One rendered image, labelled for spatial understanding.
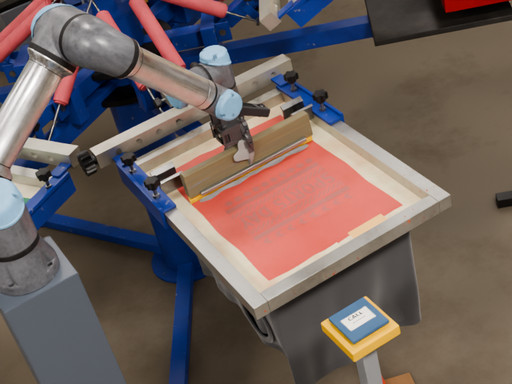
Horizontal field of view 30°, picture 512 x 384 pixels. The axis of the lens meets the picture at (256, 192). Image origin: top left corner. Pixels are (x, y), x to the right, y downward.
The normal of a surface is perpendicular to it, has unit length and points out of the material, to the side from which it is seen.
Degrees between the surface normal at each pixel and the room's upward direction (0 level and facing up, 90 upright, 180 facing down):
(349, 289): 91
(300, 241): 0
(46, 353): 90
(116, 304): 0
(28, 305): 90
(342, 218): 0
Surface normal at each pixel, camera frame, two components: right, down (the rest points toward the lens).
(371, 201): -0.21, -0.77
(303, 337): 0.54, 0.48
